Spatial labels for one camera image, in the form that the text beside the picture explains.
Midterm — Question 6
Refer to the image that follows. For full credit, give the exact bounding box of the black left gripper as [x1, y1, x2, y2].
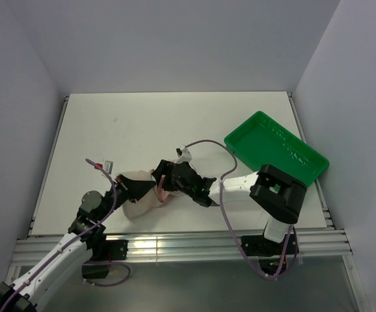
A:
[97, 174, 155, 221]

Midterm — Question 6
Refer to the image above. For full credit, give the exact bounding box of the round mesh laundry bag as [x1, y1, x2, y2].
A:
[115, 159, 202, 220]

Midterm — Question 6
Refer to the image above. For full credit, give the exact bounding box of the pink bra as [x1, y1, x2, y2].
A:
[156, 175, 170, 203]

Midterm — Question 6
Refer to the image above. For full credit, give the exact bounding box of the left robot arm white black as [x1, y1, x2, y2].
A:
[0, 175, 156, 311]

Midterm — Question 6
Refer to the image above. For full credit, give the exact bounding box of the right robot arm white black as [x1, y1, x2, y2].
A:
[152, 160, 307, 257]

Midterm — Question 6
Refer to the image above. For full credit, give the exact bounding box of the green plastic tray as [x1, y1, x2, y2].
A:
[224, 111, 329, 187]

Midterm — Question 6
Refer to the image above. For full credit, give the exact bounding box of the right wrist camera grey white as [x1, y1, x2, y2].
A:
[175, 146, 192, 164]

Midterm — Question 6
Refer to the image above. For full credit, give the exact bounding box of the aluminium mounting rail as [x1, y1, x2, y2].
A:
[10, 228, 352, 267]

